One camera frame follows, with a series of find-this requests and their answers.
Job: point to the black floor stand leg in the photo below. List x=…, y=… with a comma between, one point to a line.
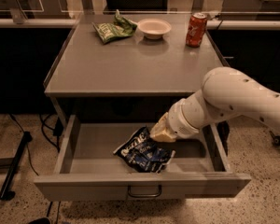
x=6, y=194

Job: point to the white paper bowl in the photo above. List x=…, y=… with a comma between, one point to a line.
x=154, y=28

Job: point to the green chip bag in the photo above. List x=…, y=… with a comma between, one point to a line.
x=120, y=28

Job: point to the black caster wheel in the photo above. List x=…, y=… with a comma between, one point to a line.
x=276, y=139

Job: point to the metal drawer handle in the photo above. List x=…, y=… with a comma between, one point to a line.
x=144, y=192

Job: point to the grey open drawer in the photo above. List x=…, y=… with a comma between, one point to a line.
x=87, y=169

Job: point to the grey counter cabinet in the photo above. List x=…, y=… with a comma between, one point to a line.
x=130, y=80

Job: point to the blue chip bag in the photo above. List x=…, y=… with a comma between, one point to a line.
x=143, y=154

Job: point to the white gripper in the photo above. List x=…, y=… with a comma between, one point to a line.
x=181, y=122

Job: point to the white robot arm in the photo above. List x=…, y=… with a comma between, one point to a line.
x=225, y=93

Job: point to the red soda can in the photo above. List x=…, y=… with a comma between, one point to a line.
x=196, y=29

